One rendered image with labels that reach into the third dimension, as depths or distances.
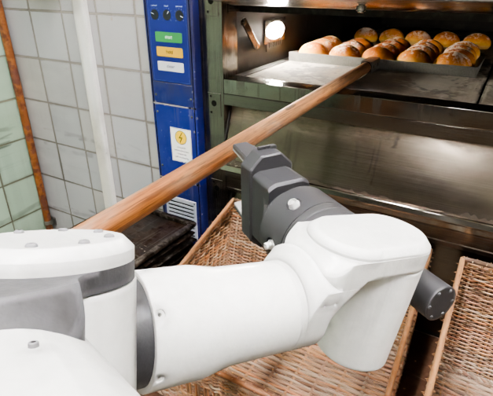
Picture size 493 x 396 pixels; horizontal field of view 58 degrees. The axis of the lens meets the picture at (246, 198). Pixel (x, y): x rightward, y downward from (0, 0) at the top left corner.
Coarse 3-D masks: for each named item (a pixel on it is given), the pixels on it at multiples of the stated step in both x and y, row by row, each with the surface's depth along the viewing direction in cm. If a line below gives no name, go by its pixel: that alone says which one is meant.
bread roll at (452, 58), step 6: (444, 54) 122; (450, 54) 121; (456, 54) 121; (462, 54) 120; (438, 60) 123; (444, 60) 122; (450, 60) 121; (456, 60) 120; (462, 60) 120; (468, 60) 120; (468, 66) 120
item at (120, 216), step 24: (360, 72) 114; (312, 96) 90; (264, 120) 74; (288, 120) 80; (192, 168) 57; (216, 168) 61; (144, 192) 50; (168, 192) 53; (96, 216) 46; (120, 216) 47; (144, 216) 50
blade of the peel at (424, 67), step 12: (300, 60) 140; (312, 60) 139; (324, 60) 137; (336, 60) 135; (348, 60) 133; (360, 60) 131; (384, 60) 128; (396, 60) 126; (480, 60) 139; (420, 72) 125; (432, 72) 123; (444, 72) 121; (456, 72) 120; (468, 72) 119
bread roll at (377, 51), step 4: (372, 48) 131; (376, 48) 130; (380, 48) 130; (384, 48) 130; (364, 52) 133; (368, 52) 131; (372, 52) 130; (376, 52) 130; (380, 52) 129; (384, 52) 129; (388, 52) 129; (364, 56) 132; (368, 56) 131; (372, 56) 130; (376, 56) 130; (380, 56) 129; (384, 56) 129; (388, 56) 129; (392, 56) 129
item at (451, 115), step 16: (224, 80) 117; (240, 80) 116; (256, 80) 116; (272, 80) 116; (256, 96) 114; (272, 96) 112; (288, 96) 110; (336, 96) 104; (352, 96) 102; (368, 96) 100; (384, 96) 100; (400, 96) 100; (368, 112) 101; (384, 112) 100; (400, 112) 98; (416, 112) 96; (432, 112) 94; (448, 112) 93; (464, 112) 91; (480, 112) 90; (480, 128) 91
